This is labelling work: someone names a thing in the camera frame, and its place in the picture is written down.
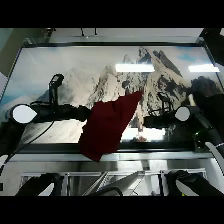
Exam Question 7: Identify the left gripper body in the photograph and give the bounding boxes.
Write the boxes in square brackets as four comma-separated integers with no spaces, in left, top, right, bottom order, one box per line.
[73,105,93,123]

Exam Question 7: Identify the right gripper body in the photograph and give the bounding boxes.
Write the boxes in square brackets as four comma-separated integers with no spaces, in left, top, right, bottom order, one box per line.
[142,114,164,130]

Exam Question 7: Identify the dark red T-shirt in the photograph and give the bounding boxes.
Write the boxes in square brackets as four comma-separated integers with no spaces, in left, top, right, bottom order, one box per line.
[77,90,144,163]

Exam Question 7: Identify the black garment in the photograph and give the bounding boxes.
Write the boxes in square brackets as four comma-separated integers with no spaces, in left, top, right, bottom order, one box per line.
[193,91,224,141]

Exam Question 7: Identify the dark brown garment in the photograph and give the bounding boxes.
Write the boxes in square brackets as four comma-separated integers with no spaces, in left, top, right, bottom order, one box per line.
[191,75,223,98]

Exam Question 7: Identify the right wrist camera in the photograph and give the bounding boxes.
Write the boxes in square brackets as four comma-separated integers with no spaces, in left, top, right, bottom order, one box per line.
[157,91,175,116]

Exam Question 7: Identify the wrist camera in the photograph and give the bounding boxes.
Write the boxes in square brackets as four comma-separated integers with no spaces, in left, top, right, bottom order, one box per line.
[157,91,175,116]
[48,73,66,106]

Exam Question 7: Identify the silver frame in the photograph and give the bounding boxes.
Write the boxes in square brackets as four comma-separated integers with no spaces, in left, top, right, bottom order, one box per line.
[0,150,224,197]

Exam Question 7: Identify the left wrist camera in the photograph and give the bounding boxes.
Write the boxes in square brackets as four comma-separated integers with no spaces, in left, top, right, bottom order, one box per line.
[48,73,66,106]

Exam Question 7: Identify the black cable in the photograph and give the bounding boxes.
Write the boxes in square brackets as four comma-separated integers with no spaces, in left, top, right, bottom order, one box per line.
[0,120,57,177]

